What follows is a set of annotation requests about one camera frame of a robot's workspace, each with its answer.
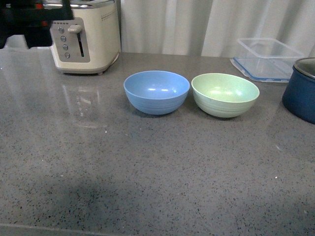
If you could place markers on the cream toaster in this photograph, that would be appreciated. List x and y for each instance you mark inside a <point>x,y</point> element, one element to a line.
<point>90,42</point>

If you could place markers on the dark blurred object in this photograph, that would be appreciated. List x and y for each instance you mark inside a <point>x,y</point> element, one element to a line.
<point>30,19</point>

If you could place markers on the green bowl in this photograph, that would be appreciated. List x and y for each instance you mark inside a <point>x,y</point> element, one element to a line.
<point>224,95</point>

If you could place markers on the blue bowl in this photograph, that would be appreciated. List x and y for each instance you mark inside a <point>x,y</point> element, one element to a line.
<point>156,92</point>

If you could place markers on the clear plastic food container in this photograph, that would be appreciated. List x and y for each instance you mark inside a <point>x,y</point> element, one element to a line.
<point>265,59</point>

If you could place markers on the blue saucepan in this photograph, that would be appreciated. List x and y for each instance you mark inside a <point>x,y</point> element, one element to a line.
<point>299,95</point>

